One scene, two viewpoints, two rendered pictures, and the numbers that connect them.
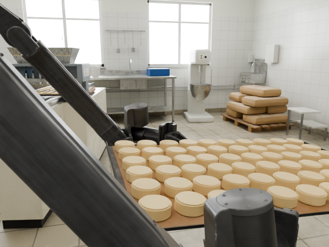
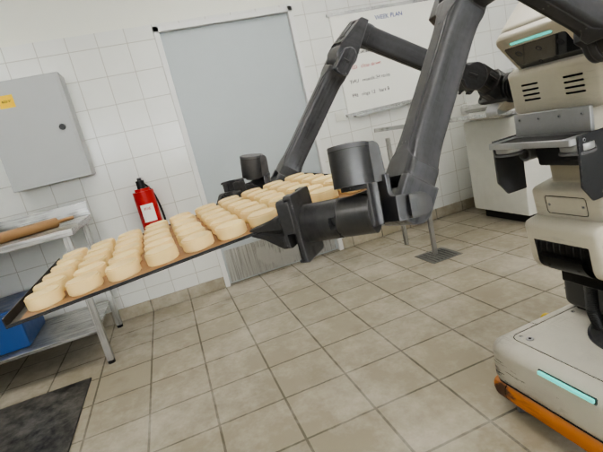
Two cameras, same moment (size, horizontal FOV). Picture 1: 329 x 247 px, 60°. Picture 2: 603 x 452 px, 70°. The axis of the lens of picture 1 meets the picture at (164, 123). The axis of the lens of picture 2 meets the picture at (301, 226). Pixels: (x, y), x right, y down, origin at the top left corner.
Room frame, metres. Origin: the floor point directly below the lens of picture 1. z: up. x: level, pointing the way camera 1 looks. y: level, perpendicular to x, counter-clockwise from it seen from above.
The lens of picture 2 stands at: (1.44, -0.02, 1.13)
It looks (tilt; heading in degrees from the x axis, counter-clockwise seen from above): 13 degrees down; 179
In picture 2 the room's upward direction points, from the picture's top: 13 degrees counter-clockwise
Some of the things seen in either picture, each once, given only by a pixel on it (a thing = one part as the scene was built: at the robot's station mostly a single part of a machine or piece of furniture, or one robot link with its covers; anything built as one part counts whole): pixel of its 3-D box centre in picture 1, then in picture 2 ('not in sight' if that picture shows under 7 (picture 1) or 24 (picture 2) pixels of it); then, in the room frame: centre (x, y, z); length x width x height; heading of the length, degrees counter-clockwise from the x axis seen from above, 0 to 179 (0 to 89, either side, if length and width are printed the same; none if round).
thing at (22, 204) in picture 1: (33, 156); not in sight; (2.20, 1.07, 0.45); 0.70 x 0.34 x 0.90; 3
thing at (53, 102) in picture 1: (68, 94); not in sight; (2.83, 0.95, 0.87); 2.01 x 0.03 x 0.07; 3
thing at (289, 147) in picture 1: (292, 149); (91, 273); (0.75, -0.35, 0.99); 0.05 x 0.05 x 0.02
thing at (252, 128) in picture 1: (254, 121); not in sight; (5.24, -1.70, 0.06); 1.20 x 0.80 x 0.11; 16
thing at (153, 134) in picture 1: (158, 138); (318, 221); (0.83, 0.02, 1.00); 0.07 x 0.07 x 0.10; 61
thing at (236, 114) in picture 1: (246, 111); not in sight; (5.53, -1.62, 0.19); 0.72 x 0.42 x 0.15; 106
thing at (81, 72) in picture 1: (48, 82); not in sight; (2.71, 1.09, 1.01); 0.72 x 0.33 x 0.34; 93
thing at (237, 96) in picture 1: (249, 96); not in sight; (5.50, -1.66, 0.49); 0.72 x 0.42 x 0.15; 104
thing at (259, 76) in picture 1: (254, 72); not in sight; (6.13, -1.92, 0.92); 1.00 x 0.36 x 1.11; 14
